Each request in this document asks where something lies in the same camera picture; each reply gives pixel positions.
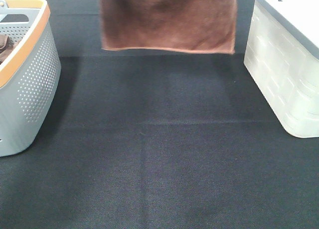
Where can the brown microfibre towel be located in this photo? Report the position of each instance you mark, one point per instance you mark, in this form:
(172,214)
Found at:
(191,26)

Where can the brown towel inside grey basket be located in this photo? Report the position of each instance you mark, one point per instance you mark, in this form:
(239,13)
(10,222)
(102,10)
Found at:
(6,47)

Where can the black fabric table mat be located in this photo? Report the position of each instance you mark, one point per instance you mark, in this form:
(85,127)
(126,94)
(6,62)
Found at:
(144,139)

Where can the grey perforated basket orange rim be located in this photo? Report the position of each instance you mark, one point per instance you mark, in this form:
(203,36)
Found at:
(29,76)

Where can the white plastic basket grey rim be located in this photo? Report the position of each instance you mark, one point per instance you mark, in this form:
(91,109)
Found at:
(282,56)

